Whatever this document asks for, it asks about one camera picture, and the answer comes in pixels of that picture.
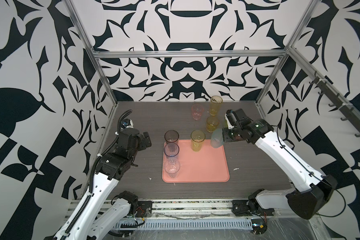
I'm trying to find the teal glass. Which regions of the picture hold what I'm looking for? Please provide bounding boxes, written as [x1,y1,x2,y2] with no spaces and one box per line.
[211,129,224,149]

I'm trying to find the tall amber glass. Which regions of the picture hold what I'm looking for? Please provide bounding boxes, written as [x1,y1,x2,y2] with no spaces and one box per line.
[209,96,223,116]

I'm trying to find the blue glass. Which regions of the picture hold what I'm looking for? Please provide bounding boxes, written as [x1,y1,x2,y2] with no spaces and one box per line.
[164,143,180,160]

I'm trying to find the dark smoky glass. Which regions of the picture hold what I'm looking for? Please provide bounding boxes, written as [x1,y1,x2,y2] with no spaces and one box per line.
[164,130,180,146]

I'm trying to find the green glass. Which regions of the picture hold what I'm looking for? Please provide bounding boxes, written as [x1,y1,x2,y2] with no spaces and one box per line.
[191,130,206,152]

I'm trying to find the pink glass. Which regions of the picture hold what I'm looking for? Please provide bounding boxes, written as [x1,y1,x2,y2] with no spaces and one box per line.
[191,104,205,120]

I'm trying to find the pink tray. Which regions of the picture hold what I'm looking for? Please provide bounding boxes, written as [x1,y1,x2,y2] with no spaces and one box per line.
[162,140,230,183]

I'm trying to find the clear glass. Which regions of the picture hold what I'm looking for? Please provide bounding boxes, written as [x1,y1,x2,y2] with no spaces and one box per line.
[164,159,181,178]

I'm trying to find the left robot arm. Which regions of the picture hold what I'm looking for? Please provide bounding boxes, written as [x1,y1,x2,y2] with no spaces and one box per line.
[47,128,152,240]

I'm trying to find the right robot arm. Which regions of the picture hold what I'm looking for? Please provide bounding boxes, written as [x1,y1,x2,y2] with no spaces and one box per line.
[222,109,338,220]

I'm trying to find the short amber glass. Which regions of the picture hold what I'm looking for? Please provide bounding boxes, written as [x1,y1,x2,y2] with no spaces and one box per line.
[206,116,220,133]

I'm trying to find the small circuit board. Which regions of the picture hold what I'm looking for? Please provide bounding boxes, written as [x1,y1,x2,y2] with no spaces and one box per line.
[251,219,268,236]

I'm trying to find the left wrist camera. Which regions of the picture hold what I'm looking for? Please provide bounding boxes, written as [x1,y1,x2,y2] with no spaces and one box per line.
[121,119,134,130]

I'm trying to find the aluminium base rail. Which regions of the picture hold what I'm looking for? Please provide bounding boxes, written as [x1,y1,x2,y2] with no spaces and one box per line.
[64,197,319,220]

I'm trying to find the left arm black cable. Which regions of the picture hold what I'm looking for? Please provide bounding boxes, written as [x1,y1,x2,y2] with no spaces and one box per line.
[107,218,145,238]

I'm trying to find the white cable duct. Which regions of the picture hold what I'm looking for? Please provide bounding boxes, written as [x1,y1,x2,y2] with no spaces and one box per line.
[113,219,252,231]

